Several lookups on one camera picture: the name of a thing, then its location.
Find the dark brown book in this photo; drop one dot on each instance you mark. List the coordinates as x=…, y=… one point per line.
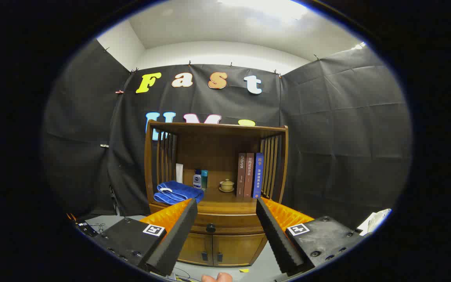
x=241, y=176

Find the white bottle with blue cap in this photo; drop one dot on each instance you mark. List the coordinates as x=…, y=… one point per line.
x=197, y=182

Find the brown wooden cabinet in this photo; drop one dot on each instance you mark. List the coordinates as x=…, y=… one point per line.
x=213, y=149

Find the wooden countertop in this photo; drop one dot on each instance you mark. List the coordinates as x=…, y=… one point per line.
x=217, y=197

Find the wooden drawer with black knob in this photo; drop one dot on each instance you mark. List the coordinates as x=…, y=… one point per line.
x=233, y=225

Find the tan lidded teacup with saucer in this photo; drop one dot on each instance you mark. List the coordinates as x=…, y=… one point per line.
x=226, y=185

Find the reddish brown book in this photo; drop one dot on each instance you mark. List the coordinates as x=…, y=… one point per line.
x=249, y=176

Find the teal bottle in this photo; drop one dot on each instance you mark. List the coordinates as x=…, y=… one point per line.
x=204, y=178

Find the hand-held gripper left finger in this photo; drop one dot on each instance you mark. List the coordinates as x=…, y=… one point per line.
x=178, y=239

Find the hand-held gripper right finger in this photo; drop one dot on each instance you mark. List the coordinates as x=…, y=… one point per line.
x=276, y=239

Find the white tube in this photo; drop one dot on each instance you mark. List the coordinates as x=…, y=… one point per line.
x=179, y=172

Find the white object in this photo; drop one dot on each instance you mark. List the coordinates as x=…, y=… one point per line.
x=378, y=219

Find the wooden cabinet door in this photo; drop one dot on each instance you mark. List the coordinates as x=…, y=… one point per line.
x=194, y=246
x=237, y=248

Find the black floor device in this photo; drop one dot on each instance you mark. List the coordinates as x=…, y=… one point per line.
x=86, y=229

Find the blue book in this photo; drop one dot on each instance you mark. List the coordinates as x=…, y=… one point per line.
x=257, y=176

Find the black backdrop cloth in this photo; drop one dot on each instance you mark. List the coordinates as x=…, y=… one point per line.
x=347, y=137

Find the folded blue towel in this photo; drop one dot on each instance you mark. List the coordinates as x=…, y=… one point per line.
x=178, y=192

